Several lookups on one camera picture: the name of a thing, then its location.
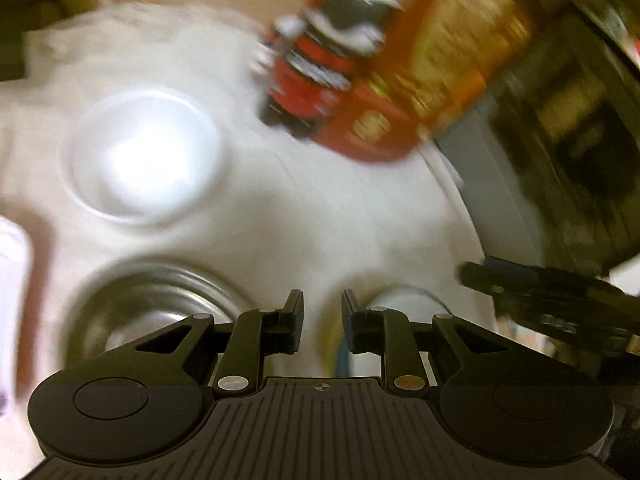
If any stainless steel bowl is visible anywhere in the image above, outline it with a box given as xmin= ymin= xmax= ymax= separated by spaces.
xmin=58 ymin=257 xmax=255 ymax=368

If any panda figurine red jacket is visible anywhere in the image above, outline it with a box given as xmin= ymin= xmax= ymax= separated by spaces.
xmin=250 ymin=0 xmax=401 ymax=138

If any white paper bowl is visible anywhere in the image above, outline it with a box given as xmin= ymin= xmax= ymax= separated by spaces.
xmin=58 ymin=86 xmax=229 ymax=226

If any glass tank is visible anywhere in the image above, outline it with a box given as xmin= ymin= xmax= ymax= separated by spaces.
xmin=436 ymin=4 xmax=639 ymax=275

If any blue enamel bowl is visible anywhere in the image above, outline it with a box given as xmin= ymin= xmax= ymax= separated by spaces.
xmin=329 ymin=286 xmax=450 ymax=377

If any white fluffy cloth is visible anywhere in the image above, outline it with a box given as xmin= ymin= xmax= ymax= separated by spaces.
xmin=1 ymin=2 xmax=496 ymax=479

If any red quail eggs bag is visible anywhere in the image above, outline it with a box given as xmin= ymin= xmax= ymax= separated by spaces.
xmin=312 ymin=0 xmax=542 ymax=162

